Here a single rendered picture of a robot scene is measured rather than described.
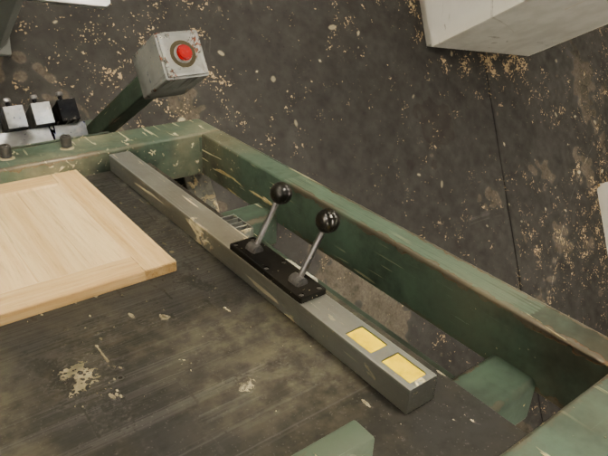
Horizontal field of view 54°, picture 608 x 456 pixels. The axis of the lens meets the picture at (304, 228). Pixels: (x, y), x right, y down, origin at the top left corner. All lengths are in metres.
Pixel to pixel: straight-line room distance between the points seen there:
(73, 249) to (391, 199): 2.20
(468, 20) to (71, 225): 2.54
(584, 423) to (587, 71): 4.20
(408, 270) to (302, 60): 2.03
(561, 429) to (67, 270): 0.76
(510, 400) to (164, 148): 0.99
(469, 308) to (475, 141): 2.71
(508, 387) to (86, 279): 0.66
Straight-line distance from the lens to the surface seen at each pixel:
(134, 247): 1.10
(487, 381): 0.93
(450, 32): 3.41
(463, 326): 1.01
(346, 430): 0.40
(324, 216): 0.89
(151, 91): 1.64
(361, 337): 0.84
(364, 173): 3.02
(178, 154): 1.55
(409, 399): 0.78
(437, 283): 1.02
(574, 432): 0.69
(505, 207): 3.76
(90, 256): 1.09
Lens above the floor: 2.28
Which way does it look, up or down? 56 degrees down
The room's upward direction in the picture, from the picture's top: 79 degrees clockwise
